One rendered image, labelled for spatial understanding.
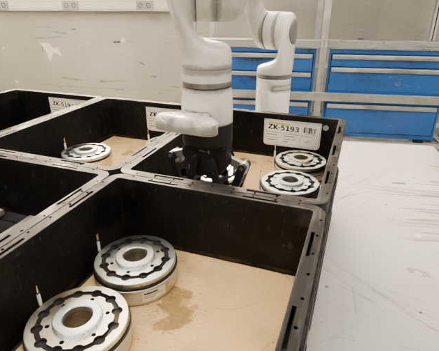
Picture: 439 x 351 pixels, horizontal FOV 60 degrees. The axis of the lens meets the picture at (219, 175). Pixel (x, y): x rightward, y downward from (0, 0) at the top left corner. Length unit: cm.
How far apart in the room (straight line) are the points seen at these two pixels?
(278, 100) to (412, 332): 62
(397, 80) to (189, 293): 236
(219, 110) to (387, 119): 227
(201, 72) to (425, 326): 51
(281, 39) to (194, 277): 66
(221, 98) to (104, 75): 337
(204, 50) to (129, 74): 326
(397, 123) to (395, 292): 210
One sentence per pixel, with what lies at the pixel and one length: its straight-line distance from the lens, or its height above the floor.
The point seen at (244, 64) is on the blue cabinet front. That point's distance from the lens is 261.
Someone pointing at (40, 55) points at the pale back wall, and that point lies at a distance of 416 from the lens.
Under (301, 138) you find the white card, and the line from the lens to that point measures 85.
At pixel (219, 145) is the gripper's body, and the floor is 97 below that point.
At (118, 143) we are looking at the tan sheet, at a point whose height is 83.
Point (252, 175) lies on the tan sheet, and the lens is 78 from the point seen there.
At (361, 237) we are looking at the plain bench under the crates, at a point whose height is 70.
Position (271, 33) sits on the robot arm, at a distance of 100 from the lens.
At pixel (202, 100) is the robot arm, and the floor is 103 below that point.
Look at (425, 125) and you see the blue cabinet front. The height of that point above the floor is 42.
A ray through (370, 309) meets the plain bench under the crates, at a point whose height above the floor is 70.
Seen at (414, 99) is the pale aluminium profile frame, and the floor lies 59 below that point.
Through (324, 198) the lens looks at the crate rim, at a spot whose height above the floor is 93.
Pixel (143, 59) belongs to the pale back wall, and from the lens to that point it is 369.
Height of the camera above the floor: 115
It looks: 25 degrees down
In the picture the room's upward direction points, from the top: straight up
